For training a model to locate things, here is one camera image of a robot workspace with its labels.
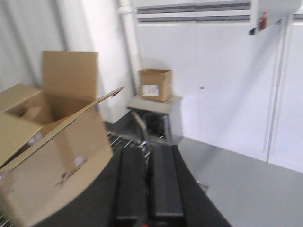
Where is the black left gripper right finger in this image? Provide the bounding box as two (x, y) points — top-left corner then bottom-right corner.
(148, 145), (231, 227)

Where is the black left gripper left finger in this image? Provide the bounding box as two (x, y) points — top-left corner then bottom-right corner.
(37, 148), (147, 227)

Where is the open cardboard box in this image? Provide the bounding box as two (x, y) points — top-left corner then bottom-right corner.
(0, 51), (120, 227)

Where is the grey side table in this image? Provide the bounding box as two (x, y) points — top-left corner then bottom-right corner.
(127, 95), (183, 145)

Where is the small cardboard box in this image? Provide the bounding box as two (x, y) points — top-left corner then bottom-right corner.
(139, 69), (172, 102)

